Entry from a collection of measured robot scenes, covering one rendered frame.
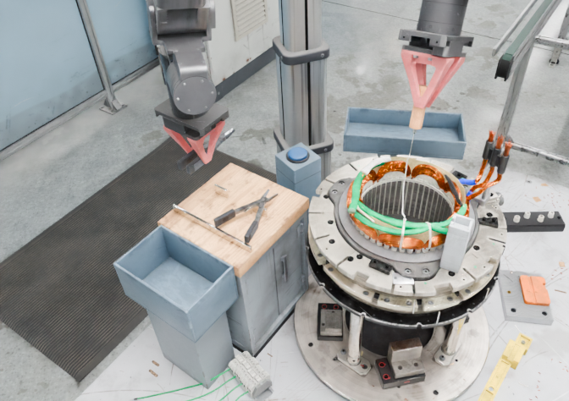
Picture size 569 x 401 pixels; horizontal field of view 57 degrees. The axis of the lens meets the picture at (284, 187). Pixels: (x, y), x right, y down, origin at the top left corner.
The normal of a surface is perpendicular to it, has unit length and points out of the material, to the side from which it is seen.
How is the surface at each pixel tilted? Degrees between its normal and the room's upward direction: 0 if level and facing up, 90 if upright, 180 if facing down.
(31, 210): 0
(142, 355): 0
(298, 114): 90
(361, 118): 90
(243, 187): 0
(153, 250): 90
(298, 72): 90
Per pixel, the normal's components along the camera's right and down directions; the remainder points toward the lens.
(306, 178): 0.58, 0.52
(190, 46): 0.07, -0.76
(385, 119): -0.18, 0.66
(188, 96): 0.32, 0.63
